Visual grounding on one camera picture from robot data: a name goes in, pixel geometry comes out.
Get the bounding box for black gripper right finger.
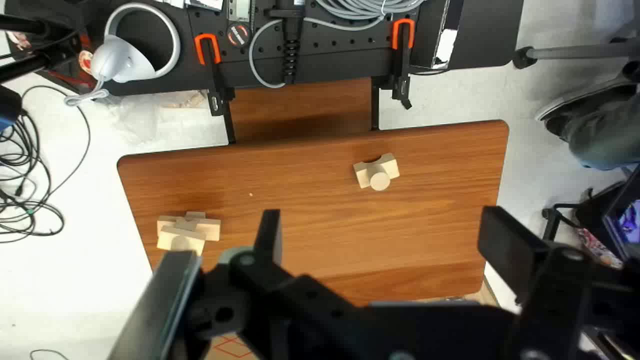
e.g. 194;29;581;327
479;207;640;360

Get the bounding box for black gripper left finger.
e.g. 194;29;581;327
231;211;370;360

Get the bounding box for wooden cylindrical block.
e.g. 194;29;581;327
370;171;391;193

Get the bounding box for wooden arch block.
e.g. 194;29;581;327
354;152;401;189

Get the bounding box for stacked wooden blocks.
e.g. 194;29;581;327
157;213;222;254

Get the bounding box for brown wooden table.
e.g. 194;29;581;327
119;81;509;305

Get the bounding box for orange black clamp left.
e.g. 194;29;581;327
194;33;237;144

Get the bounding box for orange black clamp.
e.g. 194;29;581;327
375;19;417;111
194;33;237;144

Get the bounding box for black pegboard cart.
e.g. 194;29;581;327
38;0;527;97

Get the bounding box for white VR controller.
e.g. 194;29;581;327
64;2;182;108

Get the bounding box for orange black clamp right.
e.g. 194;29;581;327
375;19;417;111

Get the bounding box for black cable bundle on floor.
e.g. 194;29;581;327
0;84;93;245

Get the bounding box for coiled grey cable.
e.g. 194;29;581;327
249;0;426;90

